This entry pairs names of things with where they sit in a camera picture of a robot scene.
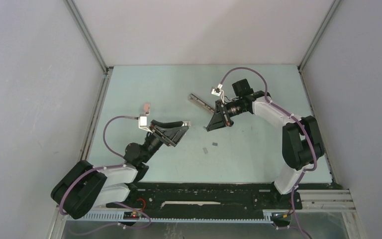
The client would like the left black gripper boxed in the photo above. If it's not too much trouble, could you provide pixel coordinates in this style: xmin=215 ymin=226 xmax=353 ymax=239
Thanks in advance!
xmin=141 ymin=119 xmax=188 ymax=163

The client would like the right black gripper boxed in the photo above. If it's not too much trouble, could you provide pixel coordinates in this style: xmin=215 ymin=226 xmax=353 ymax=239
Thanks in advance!
xmin=208 ymin=99 xmax=248 ymax=131

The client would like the pink stapler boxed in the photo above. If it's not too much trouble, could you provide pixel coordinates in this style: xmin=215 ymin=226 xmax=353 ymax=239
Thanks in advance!
xmin=143 ymin=103 xmax=151 ymax=115

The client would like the beige black long stapler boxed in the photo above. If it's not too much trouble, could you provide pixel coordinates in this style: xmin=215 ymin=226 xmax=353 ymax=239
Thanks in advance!
xmin=188 ymin=94 xmax=214 ymax=114

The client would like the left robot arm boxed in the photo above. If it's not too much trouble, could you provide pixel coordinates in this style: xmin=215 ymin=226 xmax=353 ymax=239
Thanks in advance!
xmin=51 ymin=116 xmax=191 ymax=219

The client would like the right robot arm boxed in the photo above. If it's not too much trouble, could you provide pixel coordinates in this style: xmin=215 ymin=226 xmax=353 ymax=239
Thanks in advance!
xmin=205 ymin=79 xmax=325 ymax=208

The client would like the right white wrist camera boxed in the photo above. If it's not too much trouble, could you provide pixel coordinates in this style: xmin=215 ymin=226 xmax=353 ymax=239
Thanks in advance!
xmin=211 ymin=83 xmax=224 ymax=103

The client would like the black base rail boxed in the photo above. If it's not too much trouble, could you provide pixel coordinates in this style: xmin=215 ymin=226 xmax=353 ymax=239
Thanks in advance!
xmin=124 ymin=182 xmax=302 ymax=220

